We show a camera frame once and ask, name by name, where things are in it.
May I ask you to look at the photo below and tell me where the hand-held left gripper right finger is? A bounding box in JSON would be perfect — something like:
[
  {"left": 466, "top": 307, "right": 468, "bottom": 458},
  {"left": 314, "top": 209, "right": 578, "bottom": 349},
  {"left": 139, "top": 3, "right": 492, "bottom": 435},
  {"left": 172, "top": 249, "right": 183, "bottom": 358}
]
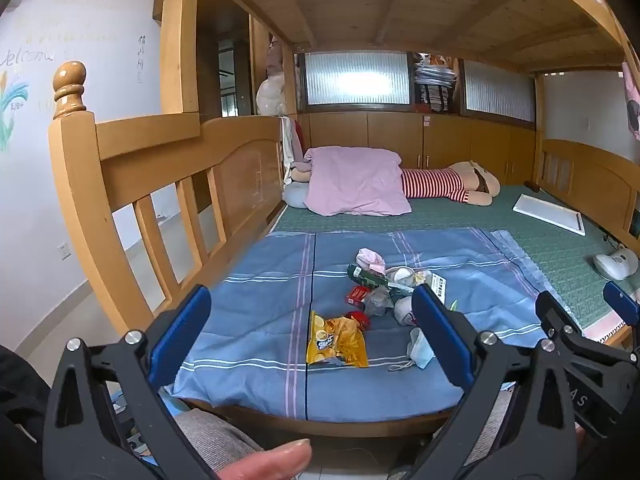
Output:
[{"left": 400, "top": 283, "right": 586, "bottom": 480}]

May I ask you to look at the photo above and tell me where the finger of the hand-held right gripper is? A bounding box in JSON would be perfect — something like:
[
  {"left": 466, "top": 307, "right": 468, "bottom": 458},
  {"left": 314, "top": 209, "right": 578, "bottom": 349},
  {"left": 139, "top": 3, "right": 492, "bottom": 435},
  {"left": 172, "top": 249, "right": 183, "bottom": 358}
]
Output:
[
  {"left": 534, "top": 289, "right": 640, "bottom": 367},
  {"left": 602, "top": 281, "right": 640, "bottom": 327}
]

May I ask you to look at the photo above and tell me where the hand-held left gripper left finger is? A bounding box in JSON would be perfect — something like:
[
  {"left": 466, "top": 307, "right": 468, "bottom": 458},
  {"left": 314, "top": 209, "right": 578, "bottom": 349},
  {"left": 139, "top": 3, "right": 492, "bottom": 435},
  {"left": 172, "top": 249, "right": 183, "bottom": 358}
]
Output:
[{"left": 42, "top": 284, "right": 216, "bottom": 480}]

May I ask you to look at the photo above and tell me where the white tissue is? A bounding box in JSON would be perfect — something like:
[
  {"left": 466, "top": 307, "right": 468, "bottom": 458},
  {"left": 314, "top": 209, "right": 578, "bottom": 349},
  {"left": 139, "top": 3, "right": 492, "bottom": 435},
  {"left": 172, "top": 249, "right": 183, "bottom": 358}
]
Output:
[{"left": 394, "top": 296, "right": 418, "bottom": 326}]

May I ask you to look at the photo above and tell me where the person's left hand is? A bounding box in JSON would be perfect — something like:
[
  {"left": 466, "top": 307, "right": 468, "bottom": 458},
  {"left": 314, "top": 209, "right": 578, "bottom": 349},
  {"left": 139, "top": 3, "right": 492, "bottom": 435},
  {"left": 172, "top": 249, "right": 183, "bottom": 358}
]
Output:
[{"left": 226, "top": 438, "right": 313, "bottom": 480}]

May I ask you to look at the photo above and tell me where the blue face mask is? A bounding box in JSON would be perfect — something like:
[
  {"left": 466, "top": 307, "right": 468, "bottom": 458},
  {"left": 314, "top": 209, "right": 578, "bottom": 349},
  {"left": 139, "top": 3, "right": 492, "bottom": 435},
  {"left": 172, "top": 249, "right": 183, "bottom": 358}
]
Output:
[{"left": 389, "top": 327, "right": 436, "bottom": 373}]

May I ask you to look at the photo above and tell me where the white domed device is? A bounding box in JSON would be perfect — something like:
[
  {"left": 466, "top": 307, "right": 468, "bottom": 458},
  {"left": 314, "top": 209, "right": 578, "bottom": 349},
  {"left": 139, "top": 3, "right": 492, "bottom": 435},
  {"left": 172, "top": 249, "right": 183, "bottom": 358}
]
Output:
[{"left": 593, "top": 248, "right": 640, "bottom": 281}]

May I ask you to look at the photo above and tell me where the blue striped blanket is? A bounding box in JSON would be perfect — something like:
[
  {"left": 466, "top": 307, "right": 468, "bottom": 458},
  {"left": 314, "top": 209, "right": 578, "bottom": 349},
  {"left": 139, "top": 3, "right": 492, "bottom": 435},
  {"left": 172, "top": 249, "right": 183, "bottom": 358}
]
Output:
[{"left": 170, "top": 227, "right": 566, "bottom": 423}]

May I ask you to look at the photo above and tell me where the clear plastic bag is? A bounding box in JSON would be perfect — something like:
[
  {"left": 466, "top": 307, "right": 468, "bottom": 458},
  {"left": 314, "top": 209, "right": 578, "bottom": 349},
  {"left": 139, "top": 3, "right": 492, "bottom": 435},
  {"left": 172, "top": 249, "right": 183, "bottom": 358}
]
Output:
[{"left": 362, "top": 285, "right": 396, "bottom": 317}]

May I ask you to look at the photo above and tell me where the white paper cup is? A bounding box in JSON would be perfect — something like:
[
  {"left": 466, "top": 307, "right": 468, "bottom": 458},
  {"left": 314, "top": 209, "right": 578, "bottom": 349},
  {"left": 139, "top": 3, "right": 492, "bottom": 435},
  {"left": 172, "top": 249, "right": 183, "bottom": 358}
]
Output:
[{"left": 385, "top": 266, "right": 416, "bottom": 286}]

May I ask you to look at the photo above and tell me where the white flat board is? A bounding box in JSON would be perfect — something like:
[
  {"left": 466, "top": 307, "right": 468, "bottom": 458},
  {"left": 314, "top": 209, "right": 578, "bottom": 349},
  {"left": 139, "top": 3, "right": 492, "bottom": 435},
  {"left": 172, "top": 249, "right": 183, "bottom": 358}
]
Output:
[{"left": 513, "top": 194, "right": 586, "bottom": 236}]

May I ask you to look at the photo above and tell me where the green woven bed mat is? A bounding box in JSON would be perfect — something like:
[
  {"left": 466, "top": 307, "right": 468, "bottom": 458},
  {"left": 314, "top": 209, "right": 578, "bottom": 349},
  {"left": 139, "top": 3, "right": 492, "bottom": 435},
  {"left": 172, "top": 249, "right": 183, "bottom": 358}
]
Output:
[{"left": 267, "top": 185, "right": 636, "bottom": 331}]

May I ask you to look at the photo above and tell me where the green carton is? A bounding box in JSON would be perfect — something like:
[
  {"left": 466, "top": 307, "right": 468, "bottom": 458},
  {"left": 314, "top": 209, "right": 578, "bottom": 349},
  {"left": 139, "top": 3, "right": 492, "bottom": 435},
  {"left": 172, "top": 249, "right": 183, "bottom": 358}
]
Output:
[{"left": 347, "top": 264, "right": 388, "bottom": 291}]

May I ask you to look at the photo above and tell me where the yellow snack bag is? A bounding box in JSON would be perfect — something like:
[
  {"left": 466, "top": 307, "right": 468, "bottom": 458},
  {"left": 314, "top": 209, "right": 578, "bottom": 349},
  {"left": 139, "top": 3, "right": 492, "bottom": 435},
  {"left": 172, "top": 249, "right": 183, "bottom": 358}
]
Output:
[{"left": 306, "top": 310, "right": 370, "bottom": 369}]

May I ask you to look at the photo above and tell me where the pink crumpled wrapper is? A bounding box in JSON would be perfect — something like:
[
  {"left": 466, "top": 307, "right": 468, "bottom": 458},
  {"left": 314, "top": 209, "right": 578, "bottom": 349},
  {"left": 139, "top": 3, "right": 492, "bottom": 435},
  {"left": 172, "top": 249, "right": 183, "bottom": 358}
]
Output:
[{"left": 356, "top": 247, "right": 387, "bottom": 276}]

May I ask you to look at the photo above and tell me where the red striped plush doll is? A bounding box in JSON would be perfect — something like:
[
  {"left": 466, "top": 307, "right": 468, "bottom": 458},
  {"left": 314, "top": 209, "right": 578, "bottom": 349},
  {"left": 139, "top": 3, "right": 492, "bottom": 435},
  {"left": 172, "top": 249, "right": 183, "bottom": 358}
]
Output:
[{"left": 400, "top": 161, "right": 502, "bottom": 207}]

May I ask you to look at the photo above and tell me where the light blue cushion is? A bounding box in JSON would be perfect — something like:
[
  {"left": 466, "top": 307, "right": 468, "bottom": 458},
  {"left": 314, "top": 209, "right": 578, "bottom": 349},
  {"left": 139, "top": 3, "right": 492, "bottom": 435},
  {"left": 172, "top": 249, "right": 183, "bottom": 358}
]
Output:
[{"left": 281, "top": 180, "right": 312, "bottom": 209}]

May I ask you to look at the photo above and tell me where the pink pillow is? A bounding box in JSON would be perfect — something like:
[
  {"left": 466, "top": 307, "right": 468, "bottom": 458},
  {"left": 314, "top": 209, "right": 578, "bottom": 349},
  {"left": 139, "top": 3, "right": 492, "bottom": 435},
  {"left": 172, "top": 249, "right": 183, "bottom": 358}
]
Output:
[{"left": 302, "top": 146, "right": 413, "bottom": 217}]

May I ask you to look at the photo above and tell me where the pink hanging cloth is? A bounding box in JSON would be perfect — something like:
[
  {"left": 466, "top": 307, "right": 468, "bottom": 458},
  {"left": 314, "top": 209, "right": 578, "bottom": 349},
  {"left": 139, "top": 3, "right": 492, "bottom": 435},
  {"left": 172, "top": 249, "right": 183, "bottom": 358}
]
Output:
[{"left": 621, "top": 60, "right": 640, "bottom": 141}]

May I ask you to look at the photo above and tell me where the white and red hanging cloth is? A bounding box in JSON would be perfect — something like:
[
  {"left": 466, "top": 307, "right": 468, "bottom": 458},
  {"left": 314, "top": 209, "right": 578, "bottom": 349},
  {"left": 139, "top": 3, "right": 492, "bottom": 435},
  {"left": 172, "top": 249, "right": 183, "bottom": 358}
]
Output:
[{"left": 279, "top": 116, "right": 305, "bottom": 183}]

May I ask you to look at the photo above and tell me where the narrow frosted glass window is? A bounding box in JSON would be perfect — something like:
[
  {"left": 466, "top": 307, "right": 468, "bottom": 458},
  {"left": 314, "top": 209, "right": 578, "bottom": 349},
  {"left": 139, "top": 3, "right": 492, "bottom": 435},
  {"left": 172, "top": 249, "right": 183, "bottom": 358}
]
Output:
[{"left": 464, "top": 60, "right": 536, "bottom": 122}]

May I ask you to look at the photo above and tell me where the white hanging plush toy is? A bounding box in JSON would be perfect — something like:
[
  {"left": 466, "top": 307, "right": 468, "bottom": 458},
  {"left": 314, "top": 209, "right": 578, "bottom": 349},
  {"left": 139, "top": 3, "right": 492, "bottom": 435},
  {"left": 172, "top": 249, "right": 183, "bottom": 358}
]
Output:
[{"left": 256, "top": 35, "right": 288, "bottom": 117}]

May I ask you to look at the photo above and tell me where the stack of books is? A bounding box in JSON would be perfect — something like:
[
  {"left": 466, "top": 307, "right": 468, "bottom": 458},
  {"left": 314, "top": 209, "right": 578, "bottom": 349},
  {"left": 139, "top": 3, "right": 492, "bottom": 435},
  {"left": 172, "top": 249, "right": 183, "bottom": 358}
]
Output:
[{"left": 412, "top": 52, "right": 460, "bottom": 113}]

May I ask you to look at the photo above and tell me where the wide frosted glass window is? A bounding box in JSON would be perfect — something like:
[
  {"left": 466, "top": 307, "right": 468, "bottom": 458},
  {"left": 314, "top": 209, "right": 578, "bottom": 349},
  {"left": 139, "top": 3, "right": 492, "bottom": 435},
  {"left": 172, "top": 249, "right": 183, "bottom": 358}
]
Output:
[{"left": 305, "top": 51, "right": 411, "bottom": 107}]

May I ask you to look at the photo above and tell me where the wooden bunk bed frame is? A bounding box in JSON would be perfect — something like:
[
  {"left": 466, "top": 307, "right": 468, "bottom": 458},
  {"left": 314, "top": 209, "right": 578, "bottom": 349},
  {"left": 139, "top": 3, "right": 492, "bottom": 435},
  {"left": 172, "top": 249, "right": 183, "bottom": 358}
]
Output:
[{"left": 47, "top": 0, "right": 640, "bottom": 441}]

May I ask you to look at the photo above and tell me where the wooden wall cabinet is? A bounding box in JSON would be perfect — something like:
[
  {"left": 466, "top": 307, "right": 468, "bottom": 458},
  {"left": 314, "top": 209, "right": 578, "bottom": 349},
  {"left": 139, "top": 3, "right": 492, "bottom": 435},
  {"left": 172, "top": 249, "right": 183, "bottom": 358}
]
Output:
[{"left": 300, "top": 110, "right": 538, "bottom": 186}]

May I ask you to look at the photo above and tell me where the colourful wall drawing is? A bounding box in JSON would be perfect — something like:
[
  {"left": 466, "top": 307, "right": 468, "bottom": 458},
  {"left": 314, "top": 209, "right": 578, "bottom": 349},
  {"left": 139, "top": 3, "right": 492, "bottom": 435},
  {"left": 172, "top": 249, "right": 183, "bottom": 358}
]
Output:
[{"left": 0, "top": 45, "right": 56, "bottom": 156}]

